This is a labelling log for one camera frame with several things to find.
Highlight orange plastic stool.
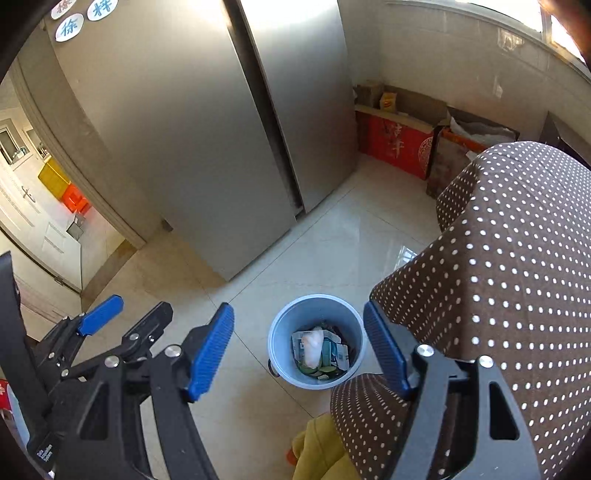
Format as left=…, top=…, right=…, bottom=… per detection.
left=62, top=184, right=93, bottom=214

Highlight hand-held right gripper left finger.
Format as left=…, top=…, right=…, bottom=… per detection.
left=48, top=302, right=235, bottom=480

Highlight green plastic wrapper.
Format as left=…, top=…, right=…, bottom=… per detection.
left=300, top=364, right=340, bottom=382

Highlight silver double-door refrigerator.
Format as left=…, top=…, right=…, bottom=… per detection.
left=16, top=0, right=360, bottom=282

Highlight plain cardboard box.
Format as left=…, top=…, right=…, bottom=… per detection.
left=355, top=82, right=386, bottom=110

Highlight white plastic bag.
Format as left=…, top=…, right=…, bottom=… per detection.
left=450, top=117, right=518, bottom=149
left=298, top=326, right=326, bottom=369

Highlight group of round character magnets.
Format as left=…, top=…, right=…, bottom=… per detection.
left=50, top=0, right=120, bottom=43

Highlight white door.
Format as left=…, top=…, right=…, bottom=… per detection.
left=0, top=161, right=83, bottom=292

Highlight red gift box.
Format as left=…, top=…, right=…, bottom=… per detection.
left=358, top=113, right=437, bottom=181

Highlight light blue plastic bucket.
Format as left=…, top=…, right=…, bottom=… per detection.
left=268, top=294, right=365, bottom=391

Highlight brown polka-dot tablecloth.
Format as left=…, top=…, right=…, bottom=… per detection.
left=330, top=141, right=591, bottom=480

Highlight yellow plastic crate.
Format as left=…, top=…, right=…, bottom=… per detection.
left=38, top=159, right=70, bottom=197

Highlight dark wood cabinet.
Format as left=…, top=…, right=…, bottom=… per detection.
left=538, top=111, right=591, bottom=169

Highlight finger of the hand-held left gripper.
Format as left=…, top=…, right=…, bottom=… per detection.
left=60, top=302, right=174, bottom=384
left=34, top=295, right=124, bottom=370

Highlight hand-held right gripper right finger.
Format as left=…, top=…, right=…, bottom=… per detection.
left=363, top=300, right=543, bottom=480

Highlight flat cardboard sheet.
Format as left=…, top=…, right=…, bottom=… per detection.
left=397, top=90, right=451, bottom=126

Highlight brown printed carton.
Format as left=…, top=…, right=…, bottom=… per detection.
left=426, top=129, right=485, bottom=199

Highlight person's yellow pants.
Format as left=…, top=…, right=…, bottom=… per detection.
left=292, top=413, right=356, bottom=480

